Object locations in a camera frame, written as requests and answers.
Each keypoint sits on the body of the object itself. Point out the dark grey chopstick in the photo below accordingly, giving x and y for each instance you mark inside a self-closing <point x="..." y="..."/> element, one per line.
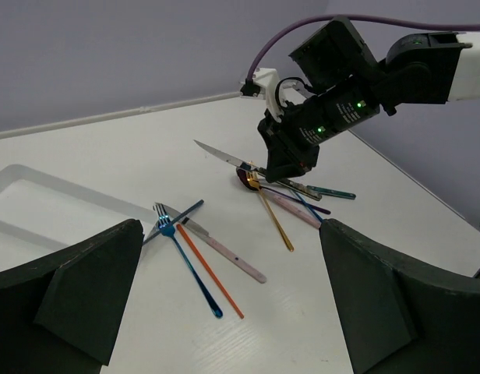
<point x="158" y="227"/>

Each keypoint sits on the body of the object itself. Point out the white cutlery tray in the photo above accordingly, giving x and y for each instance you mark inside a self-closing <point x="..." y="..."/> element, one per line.
<point x="54" y="212"/>

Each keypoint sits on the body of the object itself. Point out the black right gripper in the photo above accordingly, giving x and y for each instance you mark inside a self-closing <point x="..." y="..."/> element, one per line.
<point x="293" y="142"/>

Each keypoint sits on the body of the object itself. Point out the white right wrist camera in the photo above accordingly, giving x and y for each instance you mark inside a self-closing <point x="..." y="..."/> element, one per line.
<point x="263" y="84"/>

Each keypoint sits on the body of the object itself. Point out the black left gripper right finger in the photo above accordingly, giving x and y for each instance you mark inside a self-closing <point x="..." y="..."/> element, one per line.
<point x="397" y="313"/>

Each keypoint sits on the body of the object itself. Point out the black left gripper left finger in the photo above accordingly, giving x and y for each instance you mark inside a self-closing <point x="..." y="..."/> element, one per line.
<point x="61" y="313"/>

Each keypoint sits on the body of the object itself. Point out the purple spoon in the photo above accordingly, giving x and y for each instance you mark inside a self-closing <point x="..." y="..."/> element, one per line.
<point x="242" y="177"/>

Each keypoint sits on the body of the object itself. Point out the gold spoon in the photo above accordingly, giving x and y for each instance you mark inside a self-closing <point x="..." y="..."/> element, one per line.
<point x="254" y="182"/>

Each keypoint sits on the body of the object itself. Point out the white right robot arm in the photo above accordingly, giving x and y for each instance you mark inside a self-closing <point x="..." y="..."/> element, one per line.
<point x="425" y="68"/>

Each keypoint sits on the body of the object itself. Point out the orange chopstick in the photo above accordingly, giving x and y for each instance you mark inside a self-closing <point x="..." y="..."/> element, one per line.
<point x="209" y="270"/>

